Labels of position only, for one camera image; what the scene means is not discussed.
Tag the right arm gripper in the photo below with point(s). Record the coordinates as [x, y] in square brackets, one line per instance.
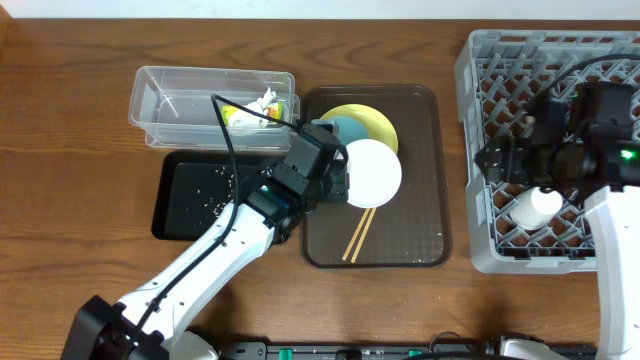
[490, 160]

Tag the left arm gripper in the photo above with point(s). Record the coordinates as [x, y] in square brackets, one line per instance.
[338, 181]

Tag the pale green cup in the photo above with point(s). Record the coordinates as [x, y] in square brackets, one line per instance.
[535, 208]

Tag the light blue bowl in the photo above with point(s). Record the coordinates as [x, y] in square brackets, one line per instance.
[350, 129]

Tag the pink bowl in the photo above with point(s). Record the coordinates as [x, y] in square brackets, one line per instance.
[374, 171]

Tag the white tissue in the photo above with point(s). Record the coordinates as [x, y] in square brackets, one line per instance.
[256, 113]

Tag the rice food scraps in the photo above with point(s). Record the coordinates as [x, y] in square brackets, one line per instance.
[220, 187]

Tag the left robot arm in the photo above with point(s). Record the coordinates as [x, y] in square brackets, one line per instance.
[151, 322]

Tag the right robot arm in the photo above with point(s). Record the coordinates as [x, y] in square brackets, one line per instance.
[613, 218]

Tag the grey dishwasher rack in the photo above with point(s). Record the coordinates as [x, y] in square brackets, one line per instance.
[496, 72]

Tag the black waste tray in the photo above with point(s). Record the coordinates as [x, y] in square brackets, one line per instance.
[179, 213]

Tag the clear plastic waste bin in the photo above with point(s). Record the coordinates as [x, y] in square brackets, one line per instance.
[173, 104]

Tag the wooden chopstick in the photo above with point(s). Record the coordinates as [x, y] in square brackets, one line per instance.
[357, 234]
[365, 235]

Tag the yellow plate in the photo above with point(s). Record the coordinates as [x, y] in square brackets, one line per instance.
[378, 125]

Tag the brown serving tray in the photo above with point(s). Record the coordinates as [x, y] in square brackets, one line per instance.
[413, 228]

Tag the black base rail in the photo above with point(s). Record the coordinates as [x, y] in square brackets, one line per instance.
[263, 349]

